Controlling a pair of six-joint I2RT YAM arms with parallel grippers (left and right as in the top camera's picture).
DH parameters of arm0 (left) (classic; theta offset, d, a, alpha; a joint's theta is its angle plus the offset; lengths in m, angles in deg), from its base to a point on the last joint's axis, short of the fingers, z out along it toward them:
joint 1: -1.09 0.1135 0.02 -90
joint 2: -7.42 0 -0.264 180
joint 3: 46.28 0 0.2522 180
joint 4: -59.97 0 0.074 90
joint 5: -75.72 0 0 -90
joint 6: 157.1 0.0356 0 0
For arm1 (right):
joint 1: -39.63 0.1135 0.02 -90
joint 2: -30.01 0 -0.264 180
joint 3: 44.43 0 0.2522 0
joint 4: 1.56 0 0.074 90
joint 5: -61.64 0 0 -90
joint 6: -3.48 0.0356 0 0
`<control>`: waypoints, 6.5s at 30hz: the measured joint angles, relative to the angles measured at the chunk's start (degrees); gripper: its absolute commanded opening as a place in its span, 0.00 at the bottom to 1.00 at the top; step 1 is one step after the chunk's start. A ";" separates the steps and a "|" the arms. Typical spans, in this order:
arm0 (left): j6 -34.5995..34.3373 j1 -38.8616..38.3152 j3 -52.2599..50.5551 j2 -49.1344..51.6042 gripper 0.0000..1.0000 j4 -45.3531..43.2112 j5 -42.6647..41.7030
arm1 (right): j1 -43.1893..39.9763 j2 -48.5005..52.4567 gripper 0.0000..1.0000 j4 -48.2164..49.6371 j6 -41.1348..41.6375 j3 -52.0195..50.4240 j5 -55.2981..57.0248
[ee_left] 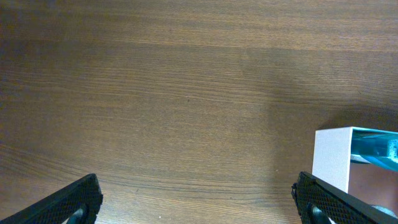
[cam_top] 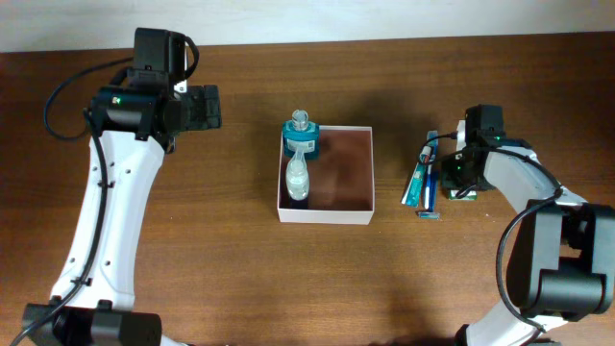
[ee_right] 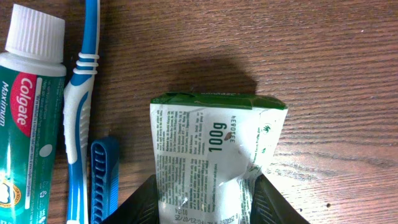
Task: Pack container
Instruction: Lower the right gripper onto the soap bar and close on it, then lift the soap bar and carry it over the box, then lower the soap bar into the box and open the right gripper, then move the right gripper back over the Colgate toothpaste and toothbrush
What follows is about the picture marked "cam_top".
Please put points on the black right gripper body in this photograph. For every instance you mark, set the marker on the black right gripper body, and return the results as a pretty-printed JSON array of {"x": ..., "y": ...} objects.
[{"x": 458, "y": 177}]

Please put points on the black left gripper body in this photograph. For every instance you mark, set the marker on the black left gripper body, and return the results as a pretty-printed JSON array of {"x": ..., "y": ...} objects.
[{"x": 202, "y": 111}]

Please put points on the green white soap packet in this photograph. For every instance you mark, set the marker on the green white soap packet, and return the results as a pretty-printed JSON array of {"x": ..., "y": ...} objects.
[{"x": 463, "y": 195}]

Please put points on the blue disposable razor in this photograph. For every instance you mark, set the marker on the blue disposable razor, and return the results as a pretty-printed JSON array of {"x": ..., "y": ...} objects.
[{"x": 424, "y": 214}]

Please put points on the green Colgate toothpaste tube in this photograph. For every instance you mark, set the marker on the green Colgate toothpaste tube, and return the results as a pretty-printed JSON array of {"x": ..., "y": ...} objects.
[{"x": 413, "y": 192}]

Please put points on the clear foam pump bottle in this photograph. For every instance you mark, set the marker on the clear foam pump bottle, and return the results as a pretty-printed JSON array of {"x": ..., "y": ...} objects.
[{"x": 297, "y": 181}]

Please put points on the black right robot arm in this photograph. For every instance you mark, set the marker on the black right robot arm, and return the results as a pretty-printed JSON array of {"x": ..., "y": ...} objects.
[{"x": 555, "y": 259}]

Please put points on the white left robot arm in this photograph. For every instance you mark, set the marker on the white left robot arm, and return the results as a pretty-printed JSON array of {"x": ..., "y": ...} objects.
[{"x": 133, "y": 123}]

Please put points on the blue white toothbrush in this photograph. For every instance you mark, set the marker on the blue white toothbrush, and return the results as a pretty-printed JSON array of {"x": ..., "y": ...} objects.
[{"x": 432, "y": 136}]

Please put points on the teal mouthwash bottle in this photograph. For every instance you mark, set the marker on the teal mouthwash bottle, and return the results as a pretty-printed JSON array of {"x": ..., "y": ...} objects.
[{"x": 300, "y": 132}]

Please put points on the white cardboard box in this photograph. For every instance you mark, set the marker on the white cardboard box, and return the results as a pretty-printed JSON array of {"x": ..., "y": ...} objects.
[{"x": 342, "y": 180}]

